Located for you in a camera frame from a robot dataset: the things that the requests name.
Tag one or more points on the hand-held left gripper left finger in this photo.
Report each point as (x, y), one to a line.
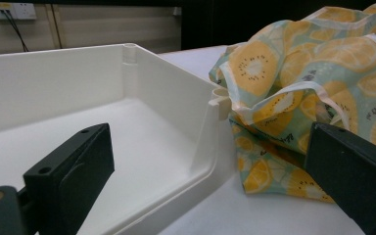
(65, 182)

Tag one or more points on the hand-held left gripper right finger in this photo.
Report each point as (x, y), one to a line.
(355, 169)

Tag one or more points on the white plastic bin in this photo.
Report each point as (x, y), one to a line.
(150, 130)

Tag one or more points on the fruit print cloth bag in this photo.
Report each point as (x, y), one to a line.
(306, 65)

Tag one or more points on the black curtain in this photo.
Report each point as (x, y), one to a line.
(215, 23)

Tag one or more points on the white wall socket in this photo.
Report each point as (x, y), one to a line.
(23, 9)

